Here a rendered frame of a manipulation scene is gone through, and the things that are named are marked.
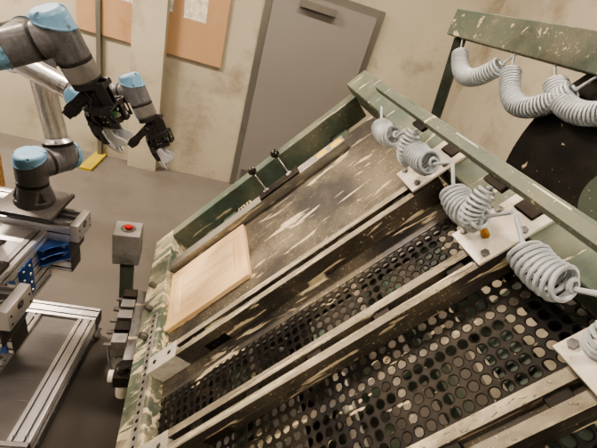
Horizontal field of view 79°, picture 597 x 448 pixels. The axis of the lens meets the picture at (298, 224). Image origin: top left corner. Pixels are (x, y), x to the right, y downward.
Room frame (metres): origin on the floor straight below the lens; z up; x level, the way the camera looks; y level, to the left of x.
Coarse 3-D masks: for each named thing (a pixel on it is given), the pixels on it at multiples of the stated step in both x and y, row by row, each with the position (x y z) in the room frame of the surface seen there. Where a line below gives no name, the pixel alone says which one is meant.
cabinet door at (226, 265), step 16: (224, 240) 1.23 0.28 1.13; (240, 240) 1.18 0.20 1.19; (208, 256) 1.18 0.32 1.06; (224, 256) 1.14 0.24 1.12; (240, 256) 1.09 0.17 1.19; (176, 272) 1.19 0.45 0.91; (192, 272) 1.14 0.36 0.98; (208, 272) 1.10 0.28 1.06; (224, 272) 1.05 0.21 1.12; (240, 272) 1.01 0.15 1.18; (176, 288) 1.09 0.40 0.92; (192, 288) 1.05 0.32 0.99; (208, 288) 1.01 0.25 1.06; (224, 288) 0.97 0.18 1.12; (176, 304) 1.00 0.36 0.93; (192, 304) 0.96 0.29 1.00; (208, 304) 0.94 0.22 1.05; (176, 320) 0.92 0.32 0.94
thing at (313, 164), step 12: (312, 156) 1.43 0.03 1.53; (324, 156) 1.39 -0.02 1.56; (300, 168) 1.39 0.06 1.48; (312, 168) 1.38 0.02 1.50; (300, 180) 1.37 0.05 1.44; (276, 192) 1.34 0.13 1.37; (252, 204) 1.33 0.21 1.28; (264, 204) 1.33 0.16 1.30; (240, 216) 1.30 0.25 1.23; (252, 216) 1.31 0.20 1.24; (216, 228) 1.30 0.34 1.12; (228, 228) 1.28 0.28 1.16; (204, 240) 1.27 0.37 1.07; (216, 240) 1.27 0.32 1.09; (192, 252) 1.23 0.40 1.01; (180, 264) 1.22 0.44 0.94
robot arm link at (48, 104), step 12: (48, 60) 1.34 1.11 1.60; (36, 84) 1.31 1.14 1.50; (36, 96) 1.30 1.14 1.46; (48, 96) 1.32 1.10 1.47; (48, 108) 1.31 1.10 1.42; (60, 108) 1.36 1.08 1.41; (48, 120) 1.30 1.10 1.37; (60, 120) 1.34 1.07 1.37; (48, 132) 1.30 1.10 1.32; (60, 132) 1.32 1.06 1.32; (48, 144) 1.28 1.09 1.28; (60, 144) 1.30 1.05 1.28; (72, 144) 1.35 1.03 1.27; (60, 156) 1.28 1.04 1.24; (72, 156) 1.33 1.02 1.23; (60, 168) 1.27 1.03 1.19; (72, 168) 1.33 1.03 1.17
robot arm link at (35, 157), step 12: (12, 156) 1.15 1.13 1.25; (24, 156) 1.16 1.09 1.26; (36, 156) 1.18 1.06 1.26; (48, 156) 1.24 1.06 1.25; (24, 168) 1.14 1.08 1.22; (36, 168) 1.17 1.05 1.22; (48, 168) 1.22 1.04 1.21; (24, 180) 1.14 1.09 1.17; (36, 180) 1.17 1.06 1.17; (48, 180) 1.22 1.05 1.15
